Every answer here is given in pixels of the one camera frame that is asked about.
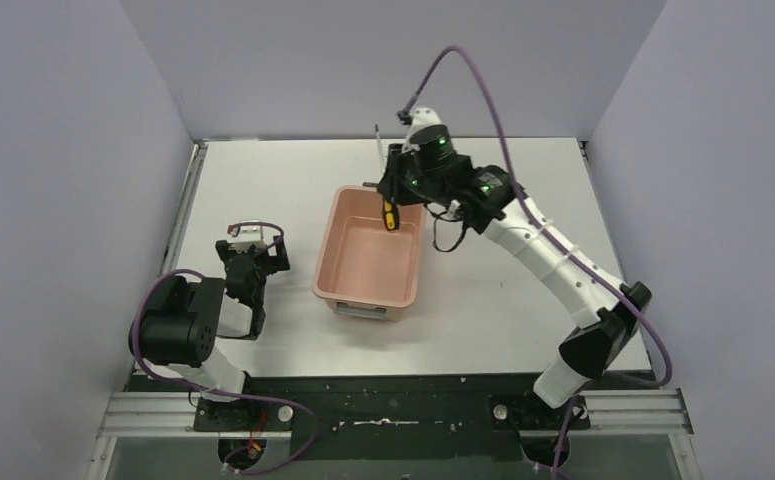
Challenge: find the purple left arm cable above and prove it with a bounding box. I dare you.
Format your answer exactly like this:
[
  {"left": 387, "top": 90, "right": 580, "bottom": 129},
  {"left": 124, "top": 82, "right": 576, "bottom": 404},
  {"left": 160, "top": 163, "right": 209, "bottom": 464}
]
[{"left": 129, "top": 220, "right": 321, "bottom": 477}]

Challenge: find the yellow black screwdriver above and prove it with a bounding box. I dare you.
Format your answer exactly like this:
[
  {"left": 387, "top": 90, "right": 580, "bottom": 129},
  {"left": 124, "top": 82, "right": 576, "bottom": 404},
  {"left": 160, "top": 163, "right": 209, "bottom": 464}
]
[{"left": 374, "top": 124, "right": 399, "bottom": 232}]

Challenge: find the aluminium table edge rail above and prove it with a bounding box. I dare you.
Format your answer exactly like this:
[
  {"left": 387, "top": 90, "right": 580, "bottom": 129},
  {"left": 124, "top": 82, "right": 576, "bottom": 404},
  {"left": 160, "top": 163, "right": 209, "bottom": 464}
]
[{"left": 160, "top": 140, "right": 208, "bottom": 273}]

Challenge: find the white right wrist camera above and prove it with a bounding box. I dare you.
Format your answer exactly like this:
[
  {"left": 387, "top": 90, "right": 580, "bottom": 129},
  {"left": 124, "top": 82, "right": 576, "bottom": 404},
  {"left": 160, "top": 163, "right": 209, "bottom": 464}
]
[{"left": 407, "top": 106, "right": 443, "bottom": 136}]

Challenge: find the pink plastic bin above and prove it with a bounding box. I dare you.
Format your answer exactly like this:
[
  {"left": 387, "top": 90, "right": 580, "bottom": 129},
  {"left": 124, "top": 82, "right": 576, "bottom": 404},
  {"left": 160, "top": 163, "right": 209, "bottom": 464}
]
[{"left": 312, "top": 185, "right": 427, "bottom": 321}]

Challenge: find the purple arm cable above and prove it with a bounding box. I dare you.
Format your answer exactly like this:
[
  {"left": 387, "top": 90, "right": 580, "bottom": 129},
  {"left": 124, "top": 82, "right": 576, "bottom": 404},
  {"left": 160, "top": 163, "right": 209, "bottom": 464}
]
[
  {"left": 396, "top": 44, "right": 674, "bottom": 480},
  {"left": 129, "top": 220, "right": 321, "bottom": 477}
]

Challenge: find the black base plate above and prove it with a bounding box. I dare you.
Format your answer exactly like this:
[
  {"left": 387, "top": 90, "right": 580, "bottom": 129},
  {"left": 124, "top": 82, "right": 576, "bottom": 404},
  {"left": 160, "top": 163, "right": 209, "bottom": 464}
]
[{"left": 105, "top": 373, "right": 676, "bottom": 474}]

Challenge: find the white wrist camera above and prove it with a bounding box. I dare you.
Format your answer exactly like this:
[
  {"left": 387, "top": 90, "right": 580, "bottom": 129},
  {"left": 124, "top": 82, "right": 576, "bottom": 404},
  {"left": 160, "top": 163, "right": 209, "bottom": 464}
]
[
  {"left": 227, "top": 220, "right": 267, "bottom": 253},
  {"left": 407, "top": 106, "right": 443, "bottom": 136}
]

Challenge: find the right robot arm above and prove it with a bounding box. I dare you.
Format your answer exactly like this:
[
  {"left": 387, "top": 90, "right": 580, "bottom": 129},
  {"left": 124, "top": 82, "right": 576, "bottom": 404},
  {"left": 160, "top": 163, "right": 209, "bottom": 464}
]
[{"left": 377, "top": 124, "right": 651, "bottom": 408}]

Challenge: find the aluminium front rail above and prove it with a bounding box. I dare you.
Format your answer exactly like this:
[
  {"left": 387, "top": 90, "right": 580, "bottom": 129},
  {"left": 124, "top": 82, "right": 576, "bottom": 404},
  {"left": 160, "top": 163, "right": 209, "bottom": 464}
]
[{"left": 86, "top": 384, "right": 701, "bottom": 479}]

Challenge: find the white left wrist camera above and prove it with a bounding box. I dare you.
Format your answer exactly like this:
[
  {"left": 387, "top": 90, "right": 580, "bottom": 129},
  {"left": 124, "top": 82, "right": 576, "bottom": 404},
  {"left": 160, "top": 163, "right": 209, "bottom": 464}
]
[{"left": 227, "top": 220, "right": 267, "bottom": 253}]

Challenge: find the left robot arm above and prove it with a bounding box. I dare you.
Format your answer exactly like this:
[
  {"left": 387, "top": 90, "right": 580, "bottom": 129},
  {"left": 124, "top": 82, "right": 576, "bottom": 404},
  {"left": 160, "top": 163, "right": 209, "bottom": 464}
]
[{"left": 128, "top": 235, "right": 290, "bottom": 403}]

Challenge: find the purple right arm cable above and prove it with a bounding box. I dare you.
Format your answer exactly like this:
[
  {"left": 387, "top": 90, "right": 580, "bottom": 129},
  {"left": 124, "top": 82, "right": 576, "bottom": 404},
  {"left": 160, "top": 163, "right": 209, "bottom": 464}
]
[{"left": 396, "top": 44, "right": 674, "bottom": 480}]

